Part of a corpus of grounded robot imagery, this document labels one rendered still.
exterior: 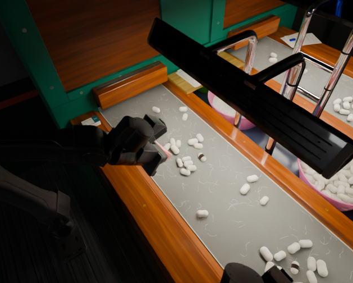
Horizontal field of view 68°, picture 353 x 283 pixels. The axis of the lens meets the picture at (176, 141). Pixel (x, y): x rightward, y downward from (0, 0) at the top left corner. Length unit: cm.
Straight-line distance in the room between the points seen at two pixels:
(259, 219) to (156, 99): 62
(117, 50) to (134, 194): 53
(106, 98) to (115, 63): 14
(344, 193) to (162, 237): 56
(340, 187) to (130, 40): 86
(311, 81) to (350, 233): 70
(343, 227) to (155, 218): 50
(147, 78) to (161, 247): 63
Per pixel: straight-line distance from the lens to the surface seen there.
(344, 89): 133
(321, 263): 79
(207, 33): 128
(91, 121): 102
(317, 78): 135
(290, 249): 78
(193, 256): 72
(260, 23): 144
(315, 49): 151
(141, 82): 106
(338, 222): 86
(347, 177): 100
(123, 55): 106
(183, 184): 84
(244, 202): 83
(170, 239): 74
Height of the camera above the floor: 145
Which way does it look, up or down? 49 degrees down
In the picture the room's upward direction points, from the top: 3 degrees counter-clockwise
